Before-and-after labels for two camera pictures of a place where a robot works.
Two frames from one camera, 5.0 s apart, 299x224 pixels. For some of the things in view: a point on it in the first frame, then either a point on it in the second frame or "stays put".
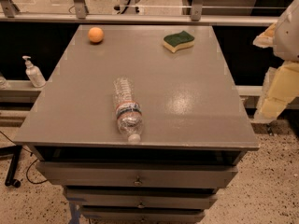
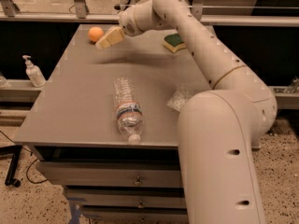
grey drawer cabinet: [194, 131] stays put
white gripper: [288, 37] to [127, 22]
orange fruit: [95, 35] stays put
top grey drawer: [138, 174] stays put
